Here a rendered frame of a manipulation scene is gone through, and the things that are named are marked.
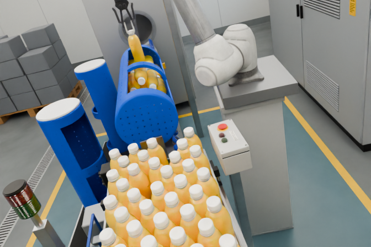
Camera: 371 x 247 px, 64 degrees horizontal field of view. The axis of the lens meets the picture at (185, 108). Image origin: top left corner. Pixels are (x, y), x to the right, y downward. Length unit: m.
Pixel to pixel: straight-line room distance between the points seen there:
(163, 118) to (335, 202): 1.45
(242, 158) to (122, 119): 0.56
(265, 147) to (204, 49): 0.67
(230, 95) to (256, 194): 0.71
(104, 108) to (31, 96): 2.47
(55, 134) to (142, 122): 0.78
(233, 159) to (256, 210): 0.98
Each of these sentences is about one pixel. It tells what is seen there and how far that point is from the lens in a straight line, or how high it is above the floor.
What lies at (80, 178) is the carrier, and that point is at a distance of 2.14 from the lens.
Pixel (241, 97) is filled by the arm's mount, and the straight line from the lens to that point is 1.44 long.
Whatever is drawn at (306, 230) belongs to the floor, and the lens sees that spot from 2.18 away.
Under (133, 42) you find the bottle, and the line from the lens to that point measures 1.94.
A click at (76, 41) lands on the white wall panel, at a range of 6.73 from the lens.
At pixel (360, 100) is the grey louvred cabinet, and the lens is 2.51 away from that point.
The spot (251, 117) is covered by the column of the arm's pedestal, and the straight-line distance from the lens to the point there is 1.55.
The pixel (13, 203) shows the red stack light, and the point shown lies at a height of 1.22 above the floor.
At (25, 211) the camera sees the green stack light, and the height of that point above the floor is 1.19.
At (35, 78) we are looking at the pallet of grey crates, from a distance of 4.93.
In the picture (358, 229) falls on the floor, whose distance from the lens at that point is 2.23.
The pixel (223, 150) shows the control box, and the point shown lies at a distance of 1.03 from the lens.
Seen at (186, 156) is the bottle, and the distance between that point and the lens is 1.09.
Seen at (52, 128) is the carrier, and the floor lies 0.97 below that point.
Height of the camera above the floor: 1.72
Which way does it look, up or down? 28 degrees down
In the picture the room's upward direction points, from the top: 15 degrees counter-clockwise
